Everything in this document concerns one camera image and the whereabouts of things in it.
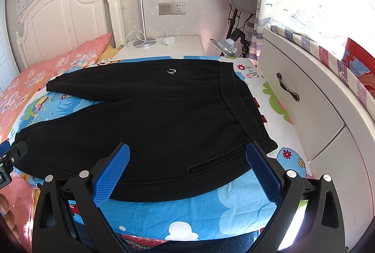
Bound black pants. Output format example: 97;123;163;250
15;59;277;202

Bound pink floral quilt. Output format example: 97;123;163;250
1;33;111;252

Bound white panel door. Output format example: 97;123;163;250
0;0;20;94

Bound white drawer cabinet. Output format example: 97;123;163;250
258;29;374;252

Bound clamp spotlight with heatsink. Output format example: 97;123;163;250
210;28;245;57

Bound silver pole lamp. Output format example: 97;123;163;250
133;0;156;48

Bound red printed box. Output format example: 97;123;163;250
341;38;375;97

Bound white wooden headboard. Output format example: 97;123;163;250
16;0;126;68

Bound white nightstand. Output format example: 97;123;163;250
112;35;206;60

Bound black drawer handle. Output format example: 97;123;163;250
276;73;300;102

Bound wall socket panel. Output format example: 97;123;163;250
158;2;186;15

